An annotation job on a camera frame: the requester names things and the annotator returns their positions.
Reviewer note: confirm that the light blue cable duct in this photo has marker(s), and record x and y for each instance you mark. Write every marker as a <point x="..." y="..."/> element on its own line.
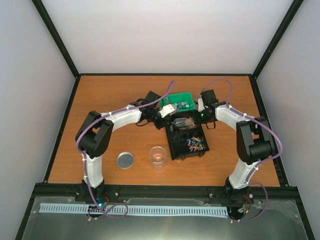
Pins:
<point x="136" y="210"/>

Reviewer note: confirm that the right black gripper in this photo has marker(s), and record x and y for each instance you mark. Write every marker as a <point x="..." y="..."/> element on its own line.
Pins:
<point x="196" y="120"/>

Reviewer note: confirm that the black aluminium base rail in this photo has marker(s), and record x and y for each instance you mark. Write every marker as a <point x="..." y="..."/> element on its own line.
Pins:
<point x="208" y="194"/>

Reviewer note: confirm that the green candy bin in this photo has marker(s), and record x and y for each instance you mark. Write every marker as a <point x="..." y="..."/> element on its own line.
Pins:
<point x="182" y="101"/>

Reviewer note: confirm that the clear plastic jar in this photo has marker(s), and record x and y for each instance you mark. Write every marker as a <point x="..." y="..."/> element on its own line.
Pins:
<point x="157" y="157"/>

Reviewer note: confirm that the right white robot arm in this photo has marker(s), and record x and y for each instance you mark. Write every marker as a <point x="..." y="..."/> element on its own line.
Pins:
<point x="253" y="142"/>

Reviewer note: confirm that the metal scoop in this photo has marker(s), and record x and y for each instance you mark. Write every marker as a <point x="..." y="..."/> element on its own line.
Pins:
<point x="179" y="122"/>

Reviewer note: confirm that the black popsicle candy bin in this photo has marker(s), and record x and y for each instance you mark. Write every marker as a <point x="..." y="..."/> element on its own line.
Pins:
<point x="190" y="125"/>

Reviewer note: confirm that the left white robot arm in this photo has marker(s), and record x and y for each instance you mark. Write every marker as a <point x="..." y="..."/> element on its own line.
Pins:
<point x="94" y="135"/>

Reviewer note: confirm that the black lollipop candy bin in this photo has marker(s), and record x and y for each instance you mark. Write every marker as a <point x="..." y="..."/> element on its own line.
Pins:
<point x="186" y="143"/>

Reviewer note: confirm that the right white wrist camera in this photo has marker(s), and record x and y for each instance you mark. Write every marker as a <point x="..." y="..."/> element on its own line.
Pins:
<point x="200" y="105"/>

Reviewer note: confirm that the silver jar lid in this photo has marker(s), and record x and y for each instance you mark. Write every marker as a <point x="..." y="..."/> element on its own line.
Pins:
<point x="125" y="160"/>

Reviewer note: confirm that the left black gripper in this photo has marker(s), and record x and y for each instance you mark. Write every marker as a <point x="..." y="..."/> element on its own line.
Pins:
<point x="164" y="123"/>

